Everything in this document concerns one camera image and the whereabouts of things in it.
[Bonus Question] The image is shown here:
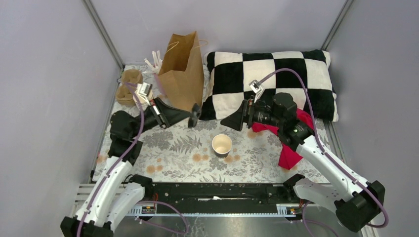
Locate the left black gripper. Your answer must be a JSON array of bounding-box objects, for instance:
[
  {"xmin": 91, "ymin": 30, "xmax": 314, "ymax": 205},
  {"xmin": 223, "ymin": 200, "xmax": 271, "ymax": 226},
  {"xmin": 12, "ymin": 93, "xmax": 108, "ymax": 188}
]
[{"xmin": 130, "ymin": 97, "xmax": 191, "ymax": 138}]

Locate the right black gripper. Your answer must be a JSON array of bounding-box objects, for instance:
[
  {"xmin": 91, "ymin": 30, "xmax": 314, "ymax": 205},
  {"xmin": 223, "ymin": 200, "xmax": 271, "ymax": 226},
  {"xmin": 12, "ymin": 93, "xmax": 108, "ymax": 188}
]
[{"xmin": 220, "ymin": 96, "xmax": 283, "ymax": 131}]

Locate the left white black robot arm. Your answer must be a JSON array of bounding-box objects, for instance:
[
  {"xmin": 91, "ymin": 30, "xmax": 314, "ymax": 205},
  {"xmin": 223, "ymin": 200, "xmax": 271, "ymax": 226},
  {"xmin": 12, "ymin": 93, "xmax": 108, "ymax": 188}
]
[{"xmin": 60, "ymin": 98, "xmax": 201, "ymax": 237}]

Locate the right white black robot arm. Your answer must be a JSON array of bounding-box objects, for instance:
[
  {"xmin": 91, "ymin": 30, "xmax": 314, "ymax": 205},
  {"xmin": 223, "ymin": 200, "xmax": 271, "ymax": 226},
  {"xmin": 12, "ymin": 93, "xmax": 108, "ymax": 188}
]
[{"xmin": 221, "ymin": 93, "xmax": 389, "ymax": 232}]

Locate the brown paper bag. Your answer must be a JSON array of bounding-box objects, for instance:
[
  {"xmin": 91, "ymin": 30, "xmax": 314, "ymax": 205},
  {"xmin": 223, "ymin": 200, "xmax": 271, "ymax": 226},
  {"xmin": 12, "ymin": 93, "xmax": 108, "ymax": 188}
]
[{"xmin": 158, "ymin": 31, "xmax": 204, "ymax": 111}]

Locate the black white checkered pillow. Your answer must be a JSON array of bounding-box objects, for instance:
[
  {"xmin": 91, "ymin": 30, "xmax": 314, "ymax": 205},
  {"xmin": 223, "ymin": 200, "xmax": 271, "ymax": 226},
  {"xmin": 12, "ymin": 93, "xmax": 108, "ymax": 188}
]
[{"xmin": 200, "ymin": 50, "xmax": 339, "ymax": 122}]

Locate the stack of paper cups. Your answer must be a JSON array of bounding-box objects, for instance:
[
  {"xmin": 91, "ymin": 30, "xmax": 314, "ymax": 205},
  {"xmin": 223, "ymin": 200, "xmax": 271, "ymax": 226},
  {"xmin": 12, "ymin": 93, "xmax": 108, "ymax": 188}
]
[{"xmin": 133, "ymin": 95, "xmax": 154, "ymax": 110}]

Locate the white straws bundle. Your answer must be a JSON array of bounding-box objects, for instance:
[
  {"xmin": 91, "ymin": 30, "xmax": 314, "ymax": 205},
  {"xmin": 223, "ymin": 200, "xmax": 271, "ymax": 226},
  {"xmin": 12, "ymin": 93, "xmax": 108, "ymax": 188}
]
[{"xmin": 144, "ymin": 50, "xmax": 163, "ymax": 75}]

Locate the red cloth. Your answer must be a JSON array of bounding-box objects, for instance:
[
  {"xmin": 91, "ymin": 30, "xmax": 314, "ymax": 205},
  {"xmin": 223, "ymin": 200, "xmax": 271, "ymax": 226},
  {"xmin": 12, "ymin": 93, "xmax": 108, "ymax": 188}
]
[{"xmin": 251, "ymin": 109, "xmax": 314, "ymax": 170}]

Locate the brown cardboard cup carrier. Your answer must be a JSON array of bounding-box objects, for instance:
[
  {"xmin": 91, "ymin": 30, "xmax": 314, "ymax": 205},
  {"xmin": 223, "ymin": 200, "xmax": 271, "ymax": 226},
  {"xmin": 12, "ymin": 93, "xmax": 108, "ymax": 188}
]
[{"xmin": 115, "ymin": 69, "xmax": 143, "ymax": 107}]

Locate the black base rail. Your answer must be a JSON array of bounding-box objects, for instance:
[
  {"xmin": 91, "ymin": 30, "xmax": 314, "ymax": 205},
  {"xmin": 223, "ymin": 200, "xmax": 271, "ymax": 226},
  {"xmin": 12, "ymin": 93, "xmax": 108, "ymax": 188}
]
[{"xmin": 146, "ymin": 183, "xmax": 307, "ymax": 215}]

